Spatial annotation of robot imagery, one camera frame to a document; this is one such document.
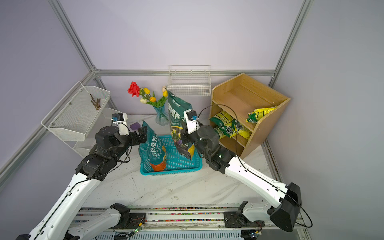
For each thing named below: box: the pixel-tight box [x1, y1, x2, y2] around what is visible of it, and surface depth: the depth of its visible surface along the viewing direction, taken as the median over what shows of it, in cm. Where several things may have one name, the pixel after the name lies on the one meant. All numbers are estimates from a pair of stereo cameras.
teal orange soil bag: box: [138, 119, 167, 172], surface depth 79 cm
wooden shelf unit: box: [210, 73, 291, 160], surface depth 86 cm
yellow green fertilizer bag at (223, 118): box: [210, 110, 234, 127], surface depth 95 cm
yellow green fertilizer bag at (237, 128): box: [229, 119, 251, 140], surface depth 86 cm
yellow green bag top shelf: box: [246, 107, 277, 124], surface depth 70 cm
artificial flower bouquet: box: [127, 81, 169, 108], surface depth 90 cm
